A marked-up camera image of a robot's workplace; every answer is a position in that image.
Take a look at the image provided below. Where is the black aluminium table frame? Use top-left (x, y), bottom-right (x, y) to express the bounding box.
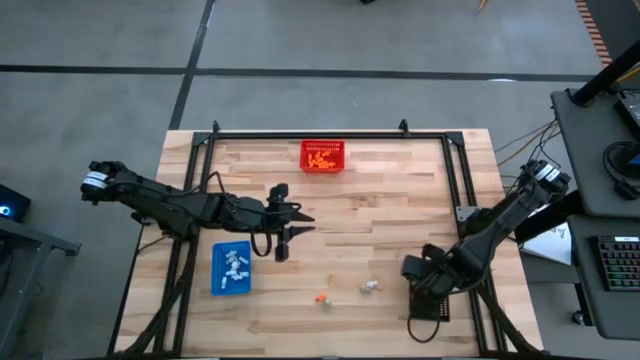
top-left (107, 118), bottom-right (546, 360)

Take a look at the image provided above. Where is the grey desk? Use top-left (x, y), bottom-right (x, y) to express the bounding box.
top-left (550, 87), bottom-right (640, 219)
top-left (567, 214), bottom-right (640, 342)

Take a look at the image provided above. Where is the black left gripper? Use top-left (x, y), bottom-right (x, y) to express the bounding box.
top-left (258, 197), bottom-right (317, 263)

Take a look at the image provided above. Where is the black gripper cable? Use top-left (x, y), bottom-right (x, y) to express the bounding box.
top-left (248, 230), bottom-right (274, 259)
top-left (405, 299), bottom-right (444, 345)

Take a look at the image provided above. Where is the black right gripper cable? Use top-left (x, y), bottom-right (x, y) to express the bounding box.
top-left (405, 299), bottom-right (444, 345)

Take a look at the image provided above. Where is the black plastic basket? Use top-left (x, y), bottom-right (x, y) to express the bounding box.
top-left (407, 287), bottom-right (451, 323)

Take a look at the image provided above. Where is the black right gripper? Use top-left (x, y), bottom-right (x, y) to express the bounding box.
top-left (413, 243), bottom-right (467, 302)

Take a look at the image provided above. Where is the backlit black keyboard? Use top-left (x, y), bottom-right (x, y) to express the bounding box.
top-left (592, 234), bottom-right (640, 293)

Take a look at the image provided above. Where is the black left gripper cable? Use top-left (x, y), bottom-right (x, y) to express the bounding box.
top-left (248, 230), bottom-right (274, 259)

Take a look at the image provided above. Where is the blue plastic basket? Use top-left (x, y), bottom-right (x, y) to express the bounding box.
top-left (210, 241), bottom-right (253, 297)

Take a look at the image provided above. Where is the black round stand base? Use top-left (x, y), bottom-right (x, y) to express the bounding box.
top-left (602, 141), bottom-right (640, 201)

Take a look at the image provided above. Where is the black mat, orange striped edge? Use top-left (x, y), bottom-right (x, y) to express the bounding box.
top-left (574, 0), bottom-right (640, 69)

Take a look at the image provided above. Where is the black floor cable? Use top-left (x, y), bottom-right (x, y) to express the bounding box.
top-left (494, 119), bottom-right (564, 169)

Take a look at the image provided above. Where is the grey metal side table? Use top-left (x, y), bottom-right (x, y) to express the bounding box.
top-left (0, 217), bottom-right (82, 360)

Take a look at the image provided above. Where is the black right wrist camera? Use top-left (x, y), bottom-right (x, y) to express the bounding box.
top-left (401, 254), bottom-right (426, 281)

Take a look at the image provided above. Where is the white paper sheet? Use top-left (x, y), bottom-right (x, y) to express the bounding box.
top-left (519, 219), bottom-right (574, 266)

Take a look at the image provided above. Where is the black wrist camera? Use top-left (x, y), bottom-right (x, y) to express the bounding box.
top-left (268, 182), bottom-right (290, 204)
top-left (401, 254), bottom-right (426, 281)

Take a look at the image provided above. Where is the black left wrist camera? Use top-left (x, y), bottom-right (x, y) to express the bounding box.
top-left (268, 182), bottom-right (290, 204)

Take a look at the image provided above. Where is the black box, blue light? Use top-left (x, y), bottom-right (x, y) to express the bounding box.
top-left (0, 183), bottom-right (32, 224)

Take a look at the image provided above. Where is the black diagonal pole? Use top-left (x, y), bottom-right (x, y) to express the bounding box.
top-left (571, 39), bottom-right (640, 108)

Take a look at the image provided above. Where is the red plastic basket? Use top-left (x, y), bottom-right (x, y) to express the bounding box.
top-left (299, 139), bottom-right (347, 175)

